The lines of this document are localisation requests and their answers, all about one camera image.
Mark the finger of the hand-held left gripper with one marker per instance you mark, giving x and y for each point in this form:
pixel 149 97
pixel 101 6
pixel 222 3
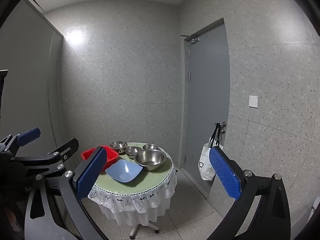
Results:
pixel 63 151
pixel 28 135

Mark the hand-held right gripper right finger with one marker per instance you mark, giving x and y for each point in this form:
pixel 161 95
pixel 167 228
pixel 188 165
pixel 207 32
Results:
pixel 225 175

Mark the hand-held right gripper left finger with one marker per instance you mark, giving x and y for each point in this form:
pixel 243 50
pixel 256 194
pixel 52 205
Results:
pixel 91 173

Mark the large steel bowl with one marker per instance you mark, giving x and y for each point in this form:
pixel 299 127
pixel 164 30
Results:
pixel 150 158

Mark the white tote bag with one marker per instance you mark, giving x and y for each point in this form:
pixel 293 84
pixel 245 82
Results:
pixel 206 162

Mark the red square bowl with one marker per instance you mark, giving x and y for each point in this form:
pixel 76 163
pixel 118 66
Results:
pixel 112 156

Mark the blue square plate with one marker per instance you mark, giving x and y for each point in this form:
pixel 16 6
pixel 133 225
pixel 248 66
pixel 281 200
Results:
pixel 123 171

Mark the small steel bowl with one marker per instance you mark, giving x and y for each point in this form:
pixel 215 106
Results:
pixel 132 151

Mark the green lace-trimmed tablecloth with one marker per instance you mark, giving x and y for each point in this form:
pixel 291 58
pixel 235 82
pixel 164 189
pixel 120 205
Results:
pixel 150 181

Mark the grey door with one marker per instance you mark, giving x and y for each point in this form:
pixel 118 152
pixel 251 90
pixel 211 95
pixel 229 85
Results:
pixel 207 92

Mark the metal door closer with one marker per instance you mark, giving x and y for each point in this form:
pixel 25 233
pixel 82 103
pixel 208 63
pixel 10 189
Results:
pixel 191 39

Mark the white table pedestal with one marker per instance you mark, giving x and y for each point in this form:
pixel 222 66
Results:
pixel 136 230

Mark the white wall switch plate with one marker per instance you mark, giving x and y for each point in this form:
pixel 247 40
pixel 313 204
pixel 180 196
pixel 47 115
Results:
pixel 253 101

